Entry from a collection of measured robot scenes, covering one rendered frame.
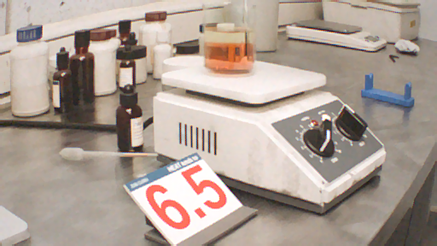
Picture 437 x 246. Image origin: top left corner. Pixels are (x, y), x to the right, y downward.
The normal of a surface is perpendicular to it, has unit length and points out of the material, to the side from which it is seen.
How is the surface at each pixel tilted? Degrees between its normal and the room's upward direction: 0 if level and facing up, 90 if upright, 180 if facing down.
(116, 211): 0
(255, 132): 90
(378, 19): 93
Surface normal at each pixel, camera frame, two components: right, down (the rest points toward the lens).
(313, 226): 0.00, -0.96
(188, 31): 0.83, 0.16
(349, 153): 0.37, -0.73
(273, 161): -0.67, 0.21
